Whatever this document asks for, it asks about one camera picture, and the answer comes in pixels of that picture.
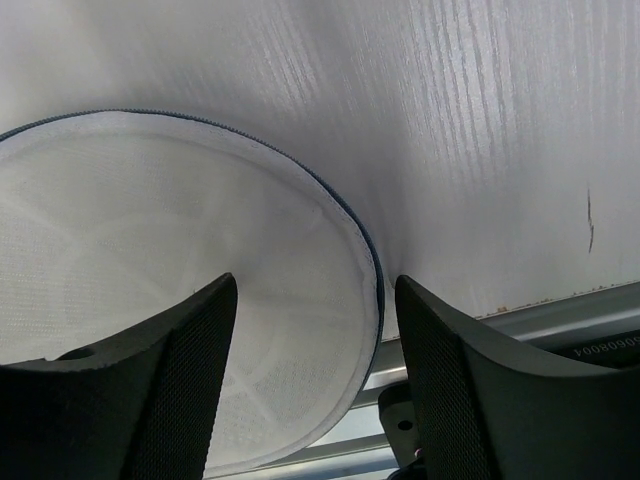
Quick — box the white mesh bag blue zipper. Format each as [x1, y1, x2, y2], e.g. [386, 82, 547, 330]
[1, 110, 384, 477]

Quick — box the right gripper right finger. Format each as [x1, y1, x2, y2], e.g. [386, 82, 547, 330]
[395, 275, 639, 479]

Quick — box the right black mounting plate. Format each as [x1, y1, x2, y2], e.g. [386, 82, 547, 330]
[378, 381, 428, 480]

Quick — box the aluminium front rail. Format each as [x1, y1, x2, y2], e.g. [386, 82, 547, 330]
[246, 277, 639, 479]

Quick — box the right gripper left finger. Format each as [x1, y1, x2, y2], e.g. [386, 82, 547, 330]
[1, 274, 238, 479]

